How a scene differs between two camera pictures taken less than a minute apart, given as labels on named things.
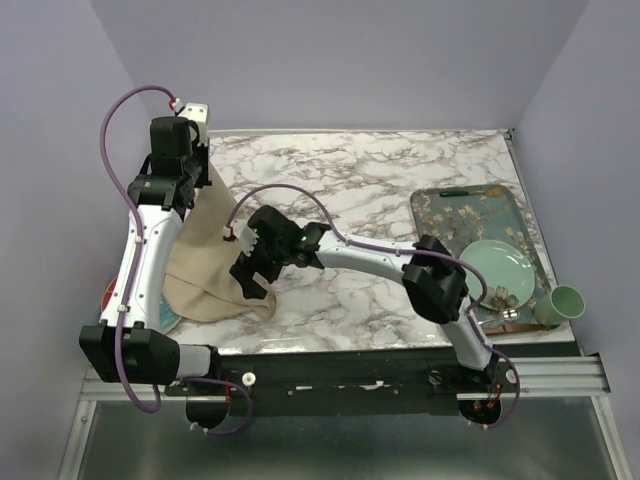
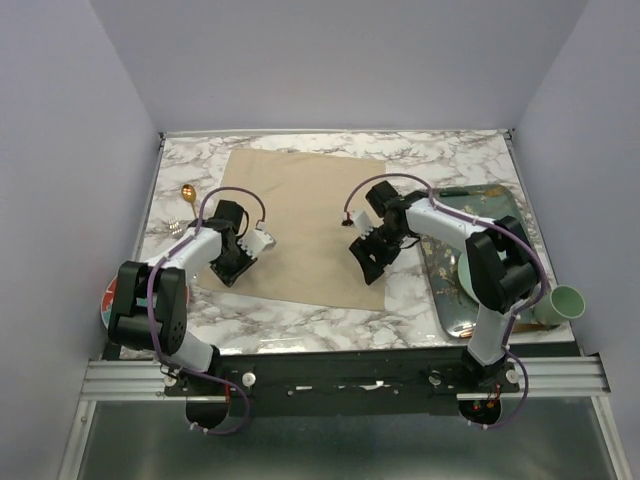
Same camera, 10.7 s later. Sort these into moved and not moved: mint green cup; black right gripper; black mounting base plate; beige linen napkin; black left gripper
Moved: black right gripper; beige linen napkin; black left gripper
Not moved: mint green cup; black mounting base plate
